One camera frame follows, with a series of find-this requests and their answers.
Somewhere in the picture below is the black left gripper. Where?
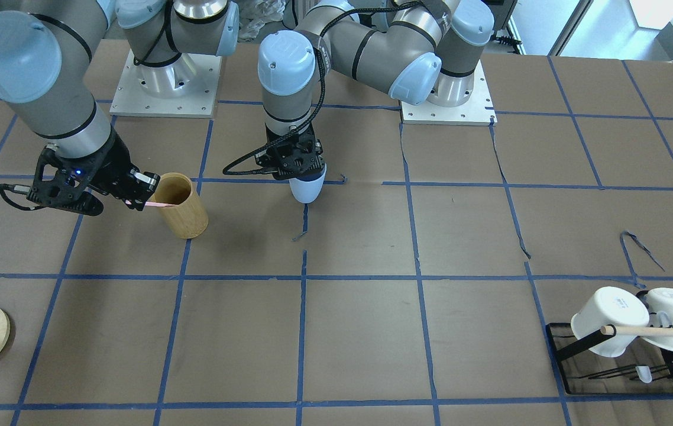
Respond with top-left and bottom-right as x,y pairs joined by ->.
255,124 -> 325,181

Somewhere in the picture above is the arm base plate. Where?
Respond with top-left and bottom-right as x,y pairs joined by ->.
400,62 -> 498,126
110,52 -> 222,119

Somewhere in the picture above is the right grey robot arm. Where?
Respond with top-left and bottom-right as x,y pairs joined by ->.
0,1 -> 240,216

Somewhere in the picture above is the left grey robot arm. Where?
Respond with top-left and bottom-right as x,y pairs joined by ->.
250,1 -> 496,182

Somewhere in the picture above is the wooden rack dowel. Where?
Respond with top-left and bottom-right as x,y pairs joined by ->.
599,324 -> 673,337

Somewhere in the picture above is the bamboo cylinder holder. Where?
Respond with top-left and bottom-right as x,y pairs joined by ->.
150,172 -> 209,239

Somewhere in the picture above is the pink chopstick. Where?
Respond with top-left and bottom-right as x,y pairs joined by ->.
125,200 -> 177,208

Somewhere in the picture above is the light blue plastic cup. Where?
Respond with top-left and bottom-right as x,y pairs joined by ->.
288,165 -> 328,204

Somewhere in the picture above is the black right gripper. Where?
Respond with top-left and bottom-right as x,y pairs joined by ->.
85,130 -> 160,209

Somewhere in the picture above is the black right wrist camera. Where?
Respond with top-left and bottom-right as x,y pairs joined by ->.
0,144 -> 106,216

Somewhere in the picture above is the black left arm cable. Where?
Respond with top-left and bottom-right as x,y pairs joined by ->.
222,0 -> 432,177

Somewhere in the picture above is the black wire mug rack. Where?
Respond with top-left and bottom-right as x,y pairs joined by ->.
545,290 -> 673,396

